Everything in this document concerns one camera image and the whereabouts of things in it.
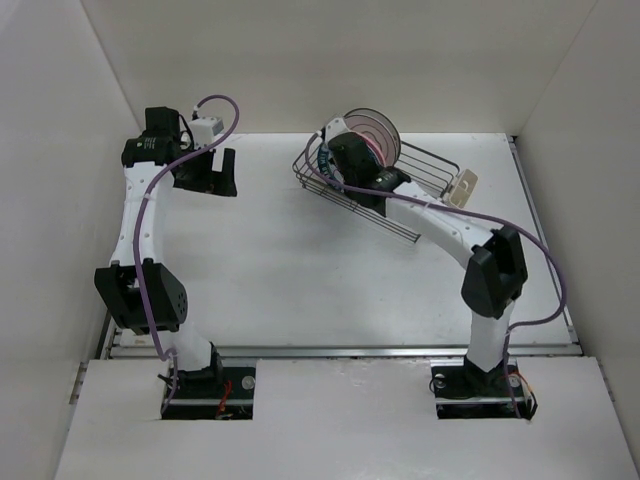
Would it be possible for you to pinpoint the pink plastic plate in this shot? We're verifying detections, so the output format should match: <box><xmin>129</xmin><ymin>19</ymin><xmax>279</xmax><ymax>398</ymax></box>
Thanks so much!
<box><xmin>363</xmin><ymin>131</ymin><xmax>392</xmax><ymax>166</ymax></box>

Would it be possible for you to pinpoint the blue plastic plate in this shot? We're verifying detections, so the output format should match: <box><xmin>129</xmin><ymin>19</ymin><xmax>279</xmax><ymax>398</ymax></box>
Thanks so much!
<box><xmin>316</xmin><ymin>143</ymin><xmax>335</xmax><ymax>180</ymax></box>

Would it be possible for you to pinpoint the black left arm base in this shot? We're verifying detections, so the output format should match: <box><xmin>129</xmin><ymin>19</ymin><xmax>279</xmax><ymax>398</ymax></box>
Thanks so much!
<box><xmin>159</xmin><ymin>362</ymin><xmax>257</xmax><ymax>421</ymax></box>

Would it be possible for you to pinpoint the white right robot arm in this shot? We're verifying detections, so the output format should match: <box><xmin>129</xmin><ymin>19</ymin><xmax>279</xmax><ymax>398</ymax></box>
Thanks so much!
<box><xmin>326</xmin><ymin>132</ymin><xmax>528</xmax><ymax>394</ymax></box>

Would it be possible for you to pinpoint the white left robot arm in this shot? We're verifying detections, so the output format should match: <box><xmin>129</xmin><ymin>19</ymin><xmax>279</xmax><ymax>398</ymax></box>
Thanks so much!
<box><xmin>94</xmin><ymin>107</ymin><xmax>237</xmax><ymax>397</ymax></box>

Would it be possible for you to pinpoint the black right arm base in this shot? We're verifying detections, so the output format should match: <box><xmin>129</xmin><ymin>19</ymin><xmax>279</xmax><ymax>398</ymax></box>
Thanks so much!
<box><xmin>429</xmin><ymin>358</ymin><xmax>538</xmax><ymax>421</ymax></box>

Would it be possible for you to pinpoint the rear white plate red print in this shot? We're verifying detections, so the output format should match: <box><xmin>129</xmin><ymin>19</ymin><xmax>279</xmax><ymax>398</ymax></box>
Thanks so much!
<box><xmin>349</xmin><ymin>106</ymin><xmax>402</xmax><ymax>164</ymax></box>

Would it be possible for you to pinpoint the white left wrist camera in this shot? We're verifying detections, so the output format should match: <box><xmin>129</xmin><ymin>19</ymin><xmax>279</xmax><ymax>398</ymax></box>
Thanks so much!
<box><xmin>188</xmin><ymin>107</ymin><xmax>224</xmax><ymax>150</ymax></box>

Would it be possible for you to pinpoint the black wire dish rack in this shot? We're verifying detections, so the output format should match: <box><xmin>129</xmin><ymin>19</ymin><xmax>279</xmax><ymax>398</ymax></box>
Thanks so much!
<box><xmin>291</xmin><ymin>107</ymin><xmax>461</xmax><ymax>245</ymax></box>

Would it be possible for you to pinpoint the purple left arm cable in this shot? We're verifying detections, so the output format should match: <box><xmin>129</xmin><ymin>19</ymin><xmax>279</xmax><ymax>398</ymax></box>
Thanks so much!
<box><xmin>130</xmin><ymin>93</ymin><xmax>241</xmax><ymax>416</ymax></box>

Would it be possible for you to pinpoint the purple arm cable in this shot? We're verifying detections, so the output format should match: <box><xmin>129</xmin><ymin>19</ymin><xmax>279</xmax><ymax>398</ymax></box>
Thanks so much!
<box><xmin>339</xmin><ymin>179</ymin><xmax>569</xmax><ymax>419</ymax></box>
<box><xmin>130</xmin><ymin>93</ymin><xmax>241</xmax><ymax>416</ymax></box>

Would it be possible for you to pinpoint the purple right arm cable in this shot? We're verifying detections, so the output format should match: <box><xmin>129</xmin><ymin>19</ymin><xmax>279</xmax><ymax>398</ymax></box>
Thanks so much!
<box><xmin>339</xmin><ymin>179</ymin><xmax>569</xmax><ymax>419</ymax></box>

